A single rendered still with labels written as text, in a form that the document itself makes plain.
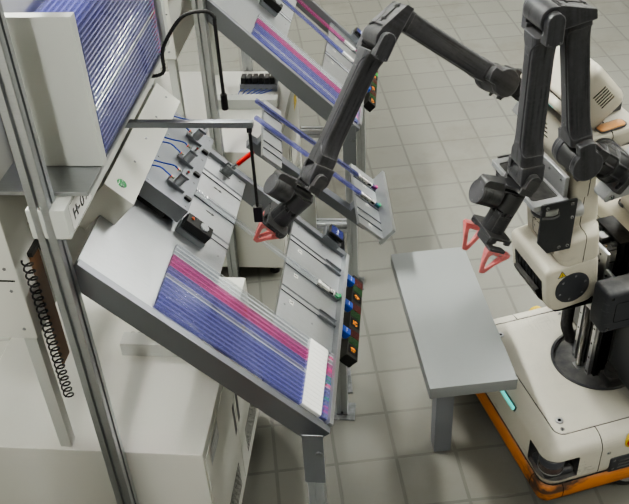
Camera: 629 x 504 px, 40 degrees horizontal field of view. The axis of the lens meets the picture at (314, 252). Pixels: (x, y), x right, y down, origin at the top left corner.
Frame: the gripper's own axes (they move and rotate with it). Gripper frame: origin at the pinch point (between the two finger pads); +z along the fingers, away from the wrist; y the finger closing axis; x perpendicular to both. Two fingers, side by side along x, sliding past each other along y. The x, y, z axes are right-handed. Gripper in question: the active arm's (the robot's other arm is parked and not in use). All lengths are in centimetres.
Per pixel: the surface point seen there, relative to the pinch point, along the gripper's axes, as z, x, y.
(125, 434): 44, 0, 43
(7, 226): 4, -56, 46
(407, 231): 38, 95, -132
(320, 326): 0.5, 25.1, 14.9
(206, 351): -0.5, -6.0, 48.7
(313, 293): 0.5, 21.4, 4.5
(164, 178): -5.2, -31.6, 11.4
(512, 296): 8, 125, -88
